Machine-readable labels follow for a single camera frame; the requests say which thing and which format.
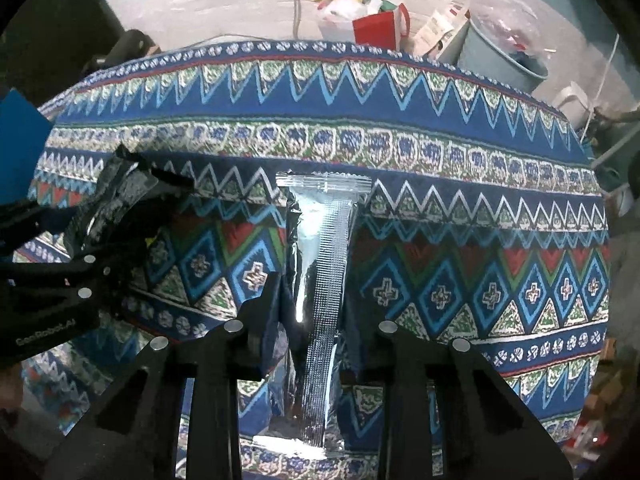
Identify black foil snack packet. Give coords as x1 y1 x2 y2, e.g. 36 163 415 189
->
64 144 196 261

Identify black hanging cloth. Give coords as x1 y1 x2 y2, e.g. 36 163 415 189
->
0 0 126 107

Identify blue patterned blanket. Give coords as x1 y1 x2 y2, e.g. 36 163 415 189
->
12 40 612 480

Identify white cord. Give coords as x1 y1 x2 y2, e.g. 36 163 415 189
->
580 34 622 142

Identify white carton boxes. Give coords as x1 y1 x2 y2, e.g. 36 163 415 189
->
412 0 472 57

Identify silver foil snack packet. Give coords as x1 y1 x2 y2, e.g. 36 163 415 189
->
252 171 372 458

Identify red paper bag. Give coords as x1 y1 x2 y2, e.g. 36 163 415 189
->
352 4 412 52

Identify grey trash bin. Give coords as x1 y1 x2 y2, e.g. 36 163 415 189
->
457 14 551 94

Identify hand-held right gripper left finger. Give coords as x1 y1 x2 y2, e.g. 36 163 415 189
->
42 272 282 480

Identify grey plug with cable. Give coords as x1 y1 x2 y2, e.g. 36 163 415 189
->
282 0 305 40

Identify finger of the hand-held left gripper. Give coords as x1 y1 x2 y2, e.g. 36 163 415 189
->
0 220 166 306
0 200 76 253

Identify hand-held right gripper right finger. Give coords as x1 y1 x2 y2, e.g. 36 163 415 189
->
340 320 575 480

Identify black bag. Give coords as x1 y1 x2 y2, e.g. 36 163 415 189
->
85 30 152 69

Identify blue cardboard box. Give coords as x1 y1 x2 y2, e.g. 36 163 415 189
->
0 87 55 206

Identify white plastic container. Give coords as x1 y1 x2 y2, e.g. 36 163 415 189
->
552 82 594 132

